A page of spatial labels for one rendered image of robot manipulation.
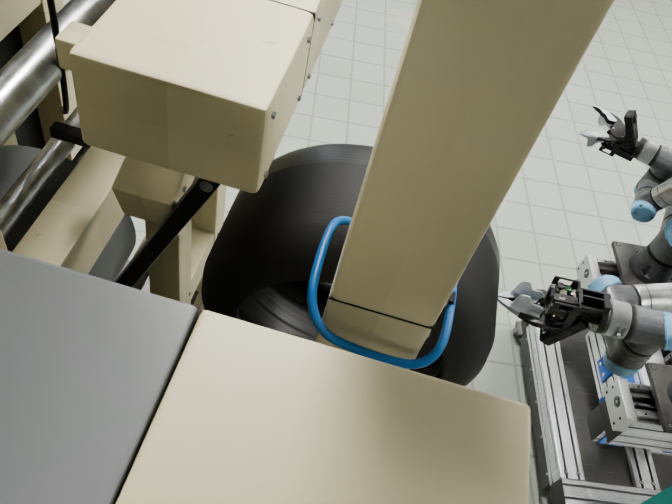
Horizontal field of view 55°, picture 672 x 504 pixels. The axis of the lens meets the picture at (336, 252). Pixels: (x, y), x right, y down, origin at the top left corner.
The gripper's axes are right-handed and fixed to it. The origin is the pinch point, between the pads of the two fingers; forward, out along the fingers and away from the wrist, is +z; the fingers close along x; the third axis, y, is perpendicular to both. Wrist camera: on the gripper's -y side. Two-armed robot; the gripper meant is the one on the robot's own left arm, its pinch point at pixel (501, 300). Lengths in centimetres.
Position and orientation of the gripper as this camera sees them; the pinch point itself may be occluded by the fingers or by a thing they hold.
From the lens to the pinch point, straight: 138.0
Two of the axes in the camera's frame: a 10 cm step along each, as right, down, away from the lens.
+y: 0.9, -6.5, -7.6
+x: -2.2, 7.3, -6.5
